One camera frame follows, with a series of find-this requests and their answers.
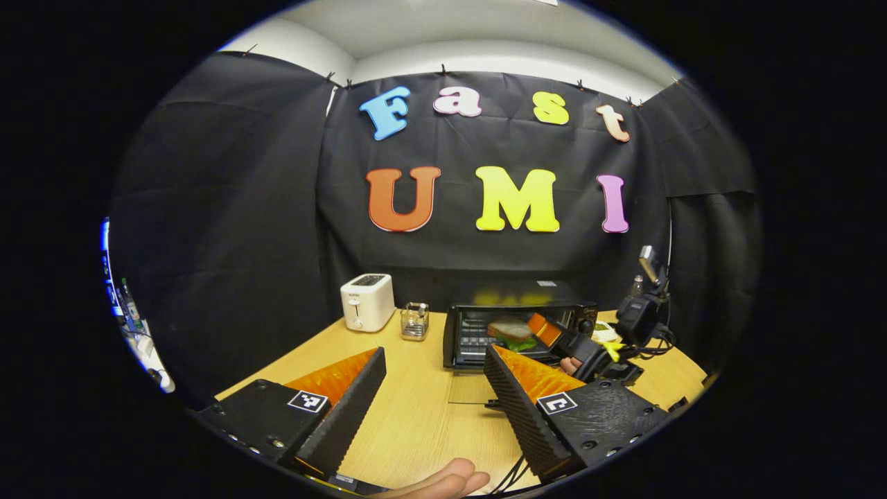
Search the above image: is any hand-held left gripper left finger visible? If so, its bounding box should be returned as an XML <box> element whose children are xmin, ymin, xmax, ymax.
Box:
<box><xmin>194</xmin><ymin>347</ymin><xmax>387</xmax><ymax>482</ymax></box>

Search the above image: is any black electric oven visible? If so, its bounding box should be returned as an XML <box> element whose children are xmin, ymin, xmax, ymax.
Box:
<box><xmin>442</xmin><ymin>281</ymin><xmax>600</xmax><ymax>411</ymax></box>

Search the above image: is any sandwich with lettuce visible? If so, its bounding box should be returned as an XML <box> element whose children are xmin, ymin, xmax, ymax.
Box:
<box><xmin>486</xmin><ymin>320</ymin><xmax>540</xmax><ymax>353</ymax></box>

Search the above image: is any white toaster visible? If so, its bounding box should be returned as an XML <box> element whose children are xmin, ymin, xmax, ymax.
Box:
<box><xmin>340</xmin><ymin>273</ymin><xmax>396</xmax><ymax>333</ymax></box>

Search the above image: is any small glass jar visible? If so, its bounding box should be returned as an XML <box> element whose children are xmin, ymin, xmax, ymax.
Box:
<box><xmin>400</xmin><ymin>301</ymin><xmax>430</xmax><ymax>342</ymax></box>

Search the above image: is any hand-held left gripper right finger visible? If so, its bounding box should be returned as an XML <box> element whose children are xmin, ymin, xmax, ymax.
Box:
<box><xmin>483</xmin><ymin>344</ymin><xmax>671</xmax><ymax>484</ymax></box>

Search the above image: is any black backdrop cloth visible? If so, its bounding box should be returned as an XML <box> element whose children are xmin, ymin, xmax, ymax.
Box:
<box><xmin>107</xmin><ymin>50</ymin><xmax>763</xmax><ymax>406</ymax></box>

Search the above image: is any row of small cloth clips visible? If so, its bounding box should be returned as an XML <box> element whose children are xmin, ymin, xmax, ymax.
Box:
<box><xmin>243</xmin><ymin>43</ymin><xmax>683</xmax><ymax>108</ymax></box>

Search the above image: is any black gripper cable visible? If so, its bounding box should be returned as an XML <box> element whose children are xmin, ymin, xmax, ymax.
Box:
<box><xmin>487</xmin><ymin>454</ymin><xmax>529</xmax><ymax>497</ymax></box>
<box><xmin>641</xmin><ymin>322</ymin><xmax>678</xmax><ymax>361</ymax></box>

